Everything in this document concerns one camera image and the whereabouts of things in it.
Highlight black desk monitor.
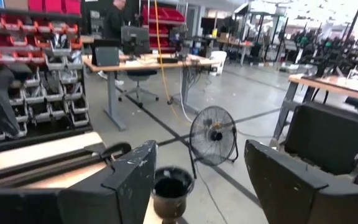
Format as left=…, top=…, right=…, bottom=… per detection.
left=120, top=25, right=152, bottom=60

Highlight black equipment case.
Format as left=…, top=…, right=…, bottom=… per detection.
left=283, top=101, right=358, bottom=176

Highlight yellow cable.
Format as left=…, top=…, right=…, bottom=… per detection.
left=152, top=0, right=194, bottom=127

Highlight red bin shelf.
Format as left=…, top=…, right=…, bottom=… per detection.
left=140, top=4, right=186, bottom=53

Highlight black candlestick holder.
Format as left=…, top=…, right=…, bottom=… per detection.
left=152, top=166, right=195, bottom=224

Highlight black office chair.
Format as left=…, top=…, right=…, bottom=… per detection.
left=117, top=68, right=160, bottom=108

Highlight black cable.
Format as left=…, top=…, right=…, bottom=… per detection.
left=194, top=161, right=229, bottom=224

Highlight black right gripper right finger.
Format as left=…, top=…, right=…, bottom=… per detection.
left=244, top=139, right=358, bottom=224

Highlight wooden desk grey legs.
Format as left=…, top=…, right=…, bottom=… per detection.
left=269, top=73, right=358, bottom=149
left=81, top=52, right=221, bottom=132

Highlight person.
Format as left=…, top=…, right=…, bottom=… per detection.
left=97, top=0, right=127, bottom=86

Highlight red and grey bin rack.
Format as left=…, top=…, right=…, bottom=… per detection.
left=0, top=0, right=93, bottom=146

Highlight black floor fan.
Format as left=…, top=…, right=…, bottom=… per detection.
left=188, top=105, right=239, bottom=180

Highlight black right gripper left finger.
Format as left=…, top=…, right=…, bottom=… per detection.
left=57, top=139, right=158, bottom=224

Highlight white cable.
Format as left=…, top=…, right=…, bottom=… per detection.
left=178, top=67, right=194, bottom=123

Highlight wooden shelf black metal frame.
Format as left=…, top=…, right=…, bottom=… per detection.
left=0, top=132, right=133, bottom=189

